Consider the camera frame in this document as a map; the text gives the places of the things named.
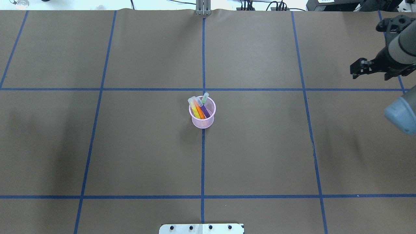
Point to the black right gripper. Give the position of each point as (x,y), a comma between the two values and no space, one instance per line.
(385,62)

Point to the green highlighter pen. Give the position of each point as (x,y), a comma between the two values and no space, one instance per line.
(205,97)

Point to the purple highlighter pen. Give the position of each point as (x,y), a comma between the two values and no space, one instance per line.
(202,107)

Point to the orange highlighter pen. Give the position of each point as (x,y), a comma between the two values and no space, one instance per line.
(198,108)

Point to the yellow highlighter pen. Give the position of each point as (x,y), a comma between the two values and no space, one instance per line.
(193,108)

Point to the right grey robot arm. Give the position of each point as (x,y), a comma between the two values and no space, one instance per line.
(396,59)

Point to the pink mesh pen holder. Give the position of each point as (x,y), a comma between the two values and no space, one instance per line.
(207,122)

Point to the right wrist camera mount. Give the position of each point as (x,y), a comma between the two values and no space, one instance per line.
(392,27)

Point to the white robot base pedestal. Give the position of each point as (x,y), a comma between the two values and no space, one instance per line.
(214,228)

